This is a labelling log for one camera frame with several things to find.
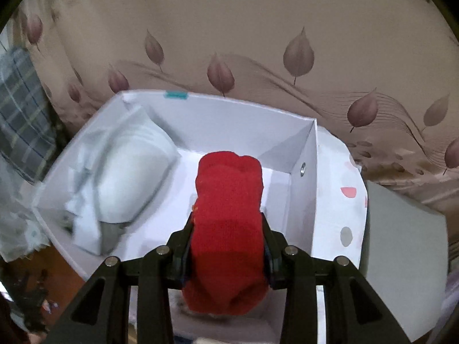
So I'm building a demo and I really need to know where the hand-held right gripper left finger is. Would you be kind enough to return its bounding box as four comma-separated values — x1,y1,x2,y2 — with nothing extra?
54,215,197,344

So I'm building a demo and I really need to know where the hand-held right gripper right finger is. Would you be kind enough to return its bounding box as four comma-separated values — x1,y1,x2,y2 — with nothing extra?
260,212,410,344

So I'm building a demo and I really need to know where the red sock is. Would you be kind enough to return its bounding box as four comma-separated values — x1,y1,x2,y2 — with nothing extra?
181,151,271,317

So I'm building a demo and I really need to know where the white underwear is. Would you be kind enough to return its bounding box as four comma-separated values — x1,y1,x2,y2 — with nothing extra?
64,105,182,256

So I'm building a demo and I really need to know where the white shoe box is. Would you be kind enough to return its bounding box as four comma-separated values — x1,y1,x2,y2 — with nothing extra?
32,90,320,335

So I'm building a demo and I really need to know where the grey storage box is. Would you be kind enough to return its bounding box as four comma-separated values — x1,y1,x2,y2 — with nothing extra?
359,181,450,343

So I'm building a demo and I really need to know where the white lace cloth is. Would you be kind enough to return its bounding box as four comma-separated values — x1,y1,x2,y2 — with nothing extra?
0,161,54,263

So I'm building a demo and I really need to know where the grey plaid blanket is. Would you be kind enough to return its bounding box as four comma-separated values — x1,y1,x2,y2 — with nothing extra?
0,46,61,184

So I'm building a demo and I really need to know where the beige leaf print curtain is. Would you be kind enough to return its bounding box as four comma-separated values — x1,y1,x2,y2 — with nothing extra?
14,0,459,209

